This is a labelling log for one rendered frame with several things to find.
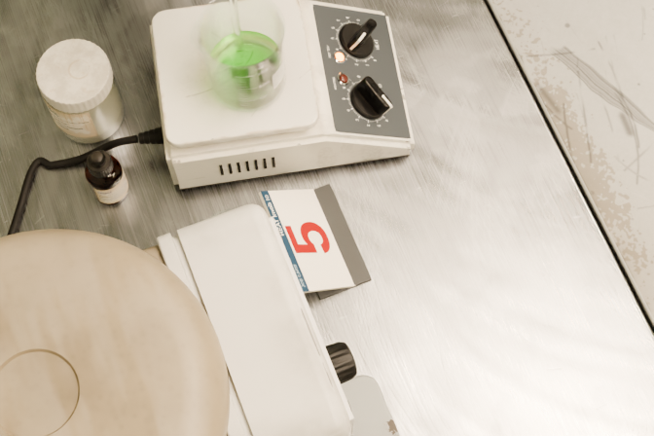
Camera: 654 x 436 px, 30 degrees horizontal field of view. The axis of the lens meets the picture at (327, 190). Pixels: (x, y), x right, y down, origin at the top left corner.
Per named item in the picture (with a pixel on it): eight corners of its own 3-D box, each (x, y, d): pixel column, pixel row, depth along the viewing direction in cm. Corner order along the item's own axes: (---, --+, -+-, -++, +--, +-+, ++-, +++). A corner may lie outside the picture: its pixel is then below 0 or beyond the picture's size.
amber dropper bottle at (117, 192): (86, 187, 101) (69, 153, 95) (115, 165, 102) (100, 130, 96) (107, 213, 100) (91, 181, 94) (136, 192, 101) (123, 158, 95)
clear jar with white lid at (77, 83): (79, 71, 105) (60, 25, 98) (139, 100, 104) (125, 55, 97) (42, 127, 103) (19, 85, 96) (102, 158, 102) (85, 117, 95)
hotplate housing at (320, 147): (385, 24, 107) (390, -24, 100) (414, 160, 102) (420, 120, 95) (133, 61, 106) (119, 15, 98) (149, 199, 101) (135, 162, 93)
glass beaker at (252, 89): (279, 37, 97) (274, -19, 89) (297, 108, 95) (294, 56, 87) (193, 55, 96) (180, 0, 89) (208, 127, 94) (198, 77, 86)
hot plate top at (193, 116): (298, -5, 99) (298, -11, 98) (321, 128, 95) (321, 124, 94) (151, 17, 98) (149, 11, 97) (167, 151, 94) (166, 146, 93)
